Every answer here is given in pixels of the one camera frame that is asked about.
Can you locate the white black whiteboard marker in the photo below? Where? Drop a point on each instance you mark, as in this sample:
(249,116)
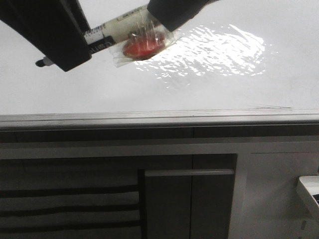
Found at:
(133,36)

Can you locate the white marker tray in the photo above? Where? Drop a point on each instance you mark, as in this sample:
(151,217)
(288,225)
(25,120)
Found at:
(308,191)

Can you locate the dark slatted chair back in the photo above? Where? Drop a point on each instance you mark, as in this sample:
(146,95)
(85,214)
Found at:
(89,205)

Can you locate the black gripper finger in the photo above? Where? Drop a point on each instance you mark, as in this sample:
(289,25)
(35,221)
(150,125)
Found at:
(172,14)
(54,27)

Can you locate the white whiteboard with metal frame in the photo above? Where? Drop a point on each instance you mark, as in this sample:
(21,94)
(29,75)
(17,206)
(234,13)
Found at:
(236,62)

